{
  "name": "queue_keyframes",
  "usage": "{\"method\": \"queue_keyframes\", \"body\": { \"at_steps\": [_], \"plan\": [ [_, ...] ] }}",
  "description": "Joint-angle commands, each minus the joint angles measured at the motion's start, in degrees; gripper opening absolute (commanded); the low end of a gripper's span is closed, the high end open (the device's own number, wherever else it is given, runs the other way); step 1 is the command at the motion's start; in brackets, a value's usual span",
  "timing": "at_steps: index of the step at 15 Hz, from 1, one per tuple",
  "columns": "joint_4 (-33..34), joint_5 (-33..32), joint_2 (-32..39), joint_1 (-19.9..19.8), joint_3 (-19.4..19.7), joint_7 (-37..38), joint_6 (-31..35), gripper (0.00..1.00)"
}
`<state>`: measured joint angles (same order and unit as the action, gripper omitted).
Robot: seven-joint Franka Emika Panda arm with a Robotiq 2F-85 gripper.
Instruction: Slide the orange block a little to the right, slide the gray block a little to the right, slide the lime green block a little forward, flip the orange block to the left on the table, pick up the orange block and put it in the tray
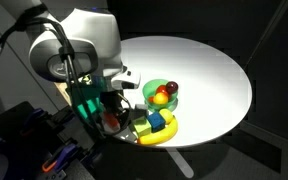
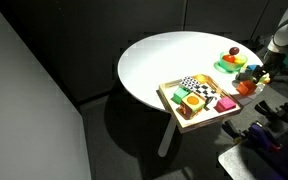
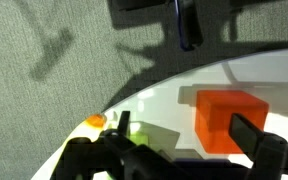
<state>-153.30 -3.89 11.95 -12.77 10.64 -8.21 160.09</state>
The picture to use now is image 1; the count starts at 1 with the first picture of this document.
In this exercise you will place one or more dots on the gray toy block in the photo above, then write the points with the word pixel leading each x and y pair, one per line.
pixel 141 110

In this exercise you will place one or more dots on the orange toy block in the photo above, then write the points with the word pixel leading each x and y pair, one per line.
pixel 112 121

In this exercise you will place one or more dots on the yellow toy fruit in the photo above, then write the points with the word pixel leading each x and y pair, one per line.
pixel 160 98

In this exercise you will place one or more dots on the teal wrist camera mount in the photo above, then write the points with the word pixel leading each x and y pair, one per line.
pixel 85 103

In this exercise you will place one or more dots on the blue toy block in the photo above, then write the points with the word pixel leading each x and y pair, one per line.
pixel 156 122

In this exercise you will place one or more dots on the metal breadboard plate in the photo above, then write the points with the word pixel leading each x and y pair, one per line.
pixel 34 160

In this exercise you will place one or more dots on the green translucent bowl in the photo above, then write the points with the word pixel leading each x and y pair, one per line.
pixel 165 106

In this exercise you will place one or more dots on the small orange-red toy fruit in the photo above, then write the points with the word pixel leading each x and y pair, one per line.
pixel 151 99

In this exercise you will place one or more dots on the wooden tray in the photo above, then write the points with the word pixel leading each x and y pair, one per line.
pixel 62 91

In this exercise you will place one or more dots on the white table leg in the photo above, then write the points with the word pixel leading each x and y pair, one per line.
pixel 181 162

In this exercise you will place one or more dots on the yellow toy banana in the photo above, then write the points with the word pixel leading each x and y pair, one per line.
pixel 164 136

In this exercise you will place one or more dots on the red toy tomato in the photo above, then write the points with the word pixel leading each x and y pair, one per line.
pixel 161 89

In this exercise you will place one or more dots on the dark purple toy plum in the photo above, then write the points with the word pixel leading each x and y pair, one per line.
pixel 172 87

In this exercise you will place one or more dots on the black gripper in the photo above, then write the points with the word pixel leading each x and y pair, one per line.
pixel 111 100

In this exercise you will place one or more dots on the lime green toy block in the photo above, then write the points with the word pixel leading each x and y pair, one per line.
pixel 142 127

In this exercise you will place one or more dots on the yellow toy lemon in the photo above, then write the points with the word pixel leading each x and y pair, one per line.
pixel 167 115

